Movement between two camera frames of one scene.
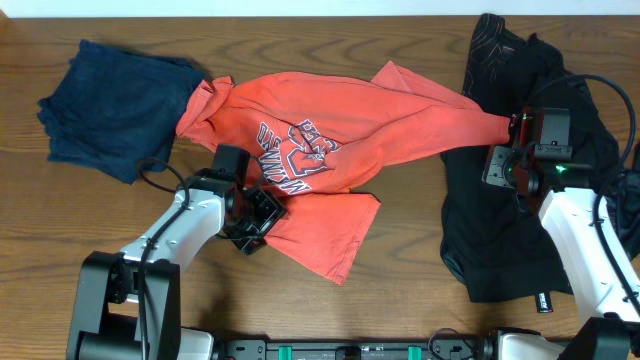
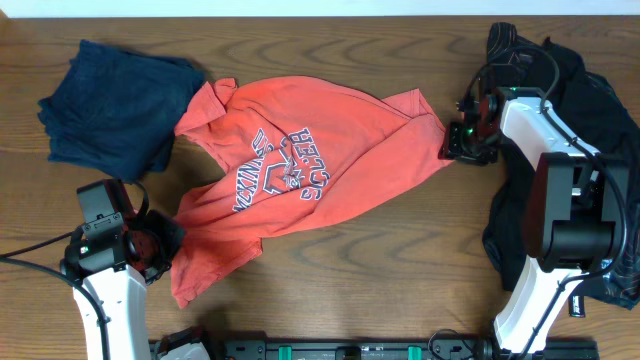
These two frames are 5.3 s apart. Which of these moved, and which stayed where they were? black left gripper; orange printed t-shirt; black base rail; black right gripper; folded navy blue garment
Moved: black left gripper; black right gripper; orange printed t-shirt
Stayed: black base rail; folded navy blue garment
